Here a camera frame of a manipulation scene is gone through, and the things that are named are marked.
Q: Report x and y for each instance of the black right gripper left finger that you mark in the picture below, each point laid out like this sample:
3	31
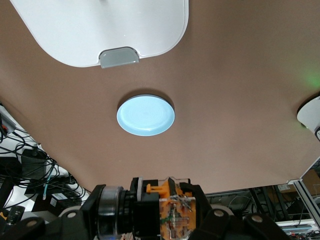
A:
85	215

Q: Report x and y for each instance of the white lidded box grey clips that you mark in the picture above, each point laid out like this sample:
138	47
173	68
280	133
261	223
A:
105	27

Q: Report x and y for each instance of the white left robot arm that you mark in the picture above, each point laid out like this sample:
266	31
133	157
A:
311	117

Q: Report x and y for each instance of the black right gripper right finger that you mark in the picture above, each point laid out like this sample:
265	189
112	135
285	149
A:
215	220

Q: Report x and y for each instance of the aluminium frame profile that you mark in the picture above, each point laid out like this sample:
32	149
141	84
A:
306	190

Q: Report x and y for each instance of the light blue round plate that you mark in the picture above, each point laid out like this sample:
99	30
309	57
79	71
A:
145	115

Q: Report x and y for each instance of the black power adapter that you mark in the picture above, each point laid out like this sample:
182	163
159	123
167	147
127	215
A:
33	162

